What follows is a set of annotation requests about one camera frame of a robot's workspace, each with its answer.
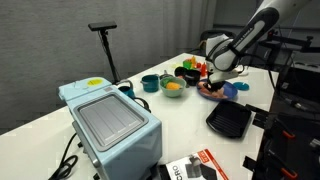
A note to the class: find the small dark frying pan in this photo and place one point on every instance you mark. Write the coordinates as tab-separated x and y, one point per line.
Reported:
165	76

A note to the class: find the black camera stand pole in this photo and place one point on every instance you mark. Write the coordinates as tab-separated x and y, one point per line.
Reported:
109	56

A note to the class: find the light blue toaster oven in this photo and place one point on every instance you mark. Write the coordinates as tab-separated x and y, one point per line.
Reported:
133	146

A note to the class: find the green plastic cup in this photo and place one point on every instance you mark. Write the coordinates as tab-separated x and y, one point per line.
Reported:
187	64

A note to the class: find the orange towel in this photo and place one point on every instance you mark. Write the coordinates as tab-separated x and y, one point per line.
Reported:
216	95

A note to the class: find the orange toy food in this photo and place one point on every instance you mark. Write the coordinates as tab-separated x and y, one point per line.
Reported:
173	86

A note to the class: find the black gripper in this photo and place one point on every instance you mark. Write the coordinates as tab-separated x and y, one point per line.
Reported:
218	83

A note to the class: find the teal toy pot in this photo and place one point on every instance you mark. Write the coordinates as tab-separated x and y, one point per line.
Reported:
150	83

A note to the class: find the black metal frame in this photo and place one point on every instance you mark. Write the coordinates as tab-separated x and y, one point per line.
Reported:
306	150

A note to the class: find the printed product manual booklet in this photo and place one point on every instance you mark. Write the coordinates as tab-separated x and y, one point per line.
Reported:
200	168

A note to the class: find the black bowl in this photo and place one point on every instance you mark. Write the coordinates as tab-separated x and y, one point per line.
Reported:
192	77

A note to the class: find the orange bottle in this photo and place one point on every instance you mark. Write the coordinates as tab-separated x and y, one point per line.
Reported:
193	61

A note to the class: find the pale green bowl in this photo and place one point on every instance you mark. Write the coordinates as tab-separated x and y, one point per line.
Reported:
173	92

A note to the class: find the black clamp orange tip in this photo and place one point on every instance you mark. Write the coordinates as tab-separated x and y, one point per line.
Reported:
289	173
288	134

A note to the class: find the red bottle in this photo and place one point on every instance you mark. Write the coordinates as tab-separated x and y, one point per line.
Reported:
203	70

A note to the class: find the black bar camera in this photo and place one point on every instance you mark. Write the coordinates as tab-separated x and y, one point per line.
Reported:
102	26

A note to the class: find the green toy food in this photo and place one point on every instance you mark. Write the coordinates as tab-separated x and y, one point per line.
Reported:
166	81

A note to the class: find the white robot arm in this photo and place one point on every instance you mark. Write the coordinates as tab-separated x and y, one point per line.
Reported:
260	30

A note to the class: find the teal mug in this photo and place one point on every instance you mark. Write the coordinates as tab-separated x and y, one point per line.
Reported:
126	91

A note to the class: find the blue plate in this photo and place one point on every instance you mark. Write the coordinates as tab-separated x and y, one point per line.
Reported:
231	90

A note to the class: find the black tripod boom stand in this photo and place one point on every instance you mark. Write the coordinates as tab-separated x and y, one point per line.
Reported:
293	40

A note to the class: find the black ridged grill tray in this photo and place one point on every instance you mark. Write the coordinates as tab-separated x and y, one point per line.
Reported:
230	118

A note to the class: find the small black cup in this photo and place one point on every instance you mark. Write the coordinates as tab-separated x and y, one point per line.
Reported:
180	71

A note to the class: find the small teal lid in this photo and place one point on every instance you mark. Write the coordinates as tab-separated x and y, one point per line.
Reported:
241	85

